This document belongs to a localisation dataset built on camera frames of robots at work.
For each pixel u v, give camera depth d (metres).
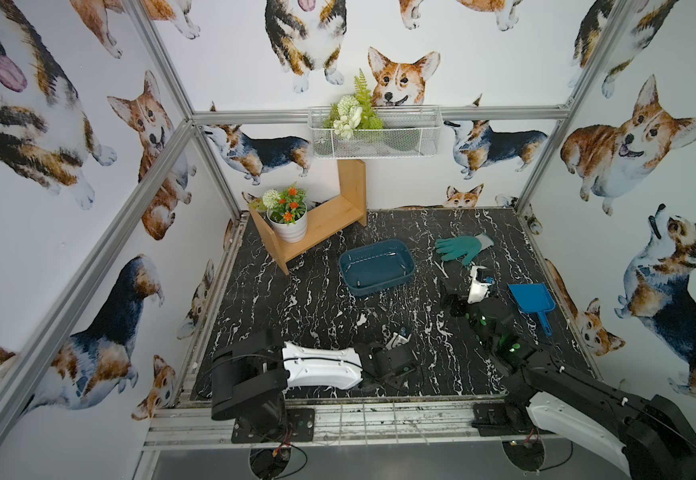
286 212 0.93
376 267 1.04
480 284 0.70
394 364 0.62
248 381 0.43
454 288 1.01
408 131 0.92
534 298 0.96
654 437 0.41
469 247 1.11
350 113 0.79
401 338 0.75
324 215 1.17
